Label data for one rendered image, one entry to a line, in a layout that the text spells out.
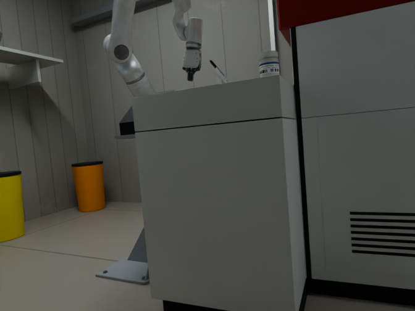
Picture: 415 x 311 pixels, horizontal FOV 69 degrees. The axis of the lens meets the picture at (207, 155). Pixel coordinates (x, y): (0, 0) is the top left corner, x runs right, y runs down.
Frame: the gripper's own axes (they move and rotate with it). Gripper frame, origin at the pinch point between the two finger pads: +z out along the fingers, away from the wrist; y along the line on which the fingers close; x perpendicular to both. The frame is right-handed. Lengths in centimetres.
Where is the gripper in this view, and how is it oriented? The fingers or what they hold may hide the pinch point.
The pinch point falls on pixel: (190, 77)
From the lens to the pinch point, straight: 178.1
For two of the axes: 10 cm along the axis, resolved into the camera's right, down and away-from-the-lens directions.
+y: -9.1, -1.6, 3.8
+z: -1.1, 9.8, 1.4
